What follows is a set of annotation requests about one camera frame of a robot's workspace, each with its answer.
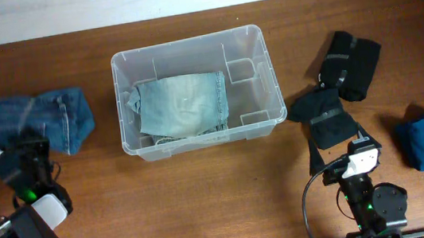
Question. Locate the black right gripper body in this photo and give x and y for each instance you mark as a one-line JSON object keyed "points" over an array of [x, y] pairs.
{"points": [[331, 176]]}

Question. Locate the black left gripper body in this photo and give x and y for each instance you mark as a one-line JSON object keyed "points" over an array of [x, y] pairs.
{"points": [[38, 151]]}

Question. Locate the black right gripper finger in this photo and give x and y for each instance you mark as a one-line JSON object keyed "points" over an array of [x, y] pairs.
{"points": [[316, 162], [366, 137]]}

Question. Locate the dark blue jeans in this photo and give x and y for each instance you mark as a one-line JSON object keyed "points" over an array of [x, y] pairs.
{"points": [[62, 116]]}

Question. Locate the light blue jeans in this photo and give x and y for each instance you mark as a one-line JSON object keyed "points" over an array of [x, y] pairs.
{"points": [[181, 107]]}

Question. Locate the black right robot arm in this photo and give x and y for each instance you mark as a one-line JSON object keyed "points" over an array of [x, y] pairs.
{"points": [[379, 210]]}

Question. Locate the black folded garment lower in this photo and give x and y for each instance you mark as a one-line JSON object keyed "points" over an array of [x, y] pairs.
{"points": [[327, 120]]}

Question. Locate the black folded garment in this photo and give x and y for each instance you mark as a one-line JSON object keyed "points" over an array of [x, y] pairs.
{"points": [[349, 65], [327, 120]]}

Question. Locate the black folded garment upper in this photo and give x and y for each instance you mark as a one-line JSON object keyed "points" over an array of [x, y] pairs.
{"points": [[349, 65]]}

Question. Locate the clear plastic storage bin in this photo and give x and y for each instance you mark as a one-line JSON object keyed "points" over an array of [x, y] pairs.
{"points": [[255, 100]]}

